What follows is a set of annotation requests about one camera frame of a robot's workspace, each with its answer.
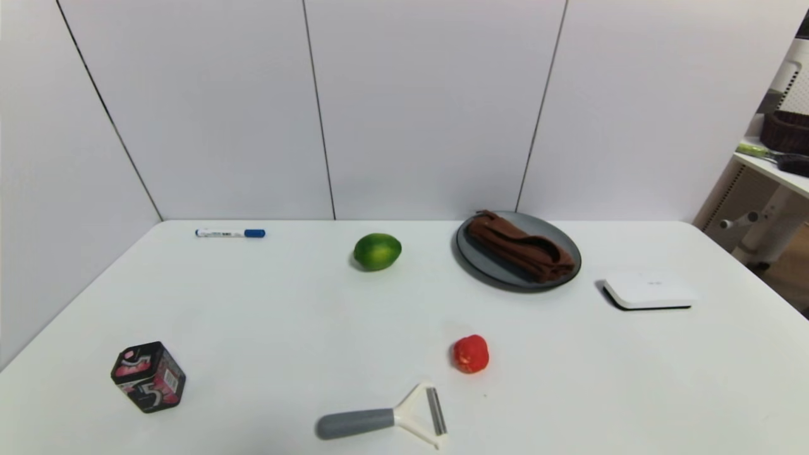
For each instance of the white shelf unit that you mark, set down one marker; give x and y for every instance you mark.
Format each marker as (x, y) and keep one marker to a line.
(763, 165)

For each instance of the black pink gum box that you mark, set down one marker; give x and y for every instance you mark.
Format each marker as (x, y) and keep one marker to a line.
(148, 378)

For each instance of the white marker blue cap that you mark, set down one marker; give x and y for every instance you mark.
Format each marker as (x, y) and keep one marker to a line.
(229, 233)

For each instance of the gray round plate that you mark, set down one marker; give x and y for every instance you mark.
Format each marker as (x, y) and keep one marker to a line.
(490, 265)

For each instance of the dark brown woven basket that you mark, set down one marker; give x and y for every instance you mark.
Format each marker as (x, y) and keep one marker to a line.
(787, 131)

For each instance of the white whiteboard eraser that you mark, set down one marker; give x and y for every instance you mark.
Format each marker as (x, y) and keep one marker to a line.
(648, 292)

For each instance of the green lime fruit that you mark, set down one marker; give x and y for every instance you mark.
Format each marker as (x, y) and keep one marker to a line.
(377, 251)

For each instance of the black object on shelf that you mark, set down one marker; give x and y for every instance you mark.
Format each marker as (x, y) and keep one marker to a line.
(795, 165)

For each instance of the white pegboard panel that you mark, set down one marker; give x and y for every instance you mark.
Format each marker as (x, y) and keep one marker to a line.
(797, 82)

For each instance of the red tomato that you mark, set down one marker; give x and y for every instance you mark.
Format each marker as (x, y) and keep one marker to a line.
(470, 354)

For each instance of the brown cloth towel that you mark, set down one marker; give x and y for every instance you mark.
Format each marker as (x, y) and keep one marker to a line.
(524, 249)

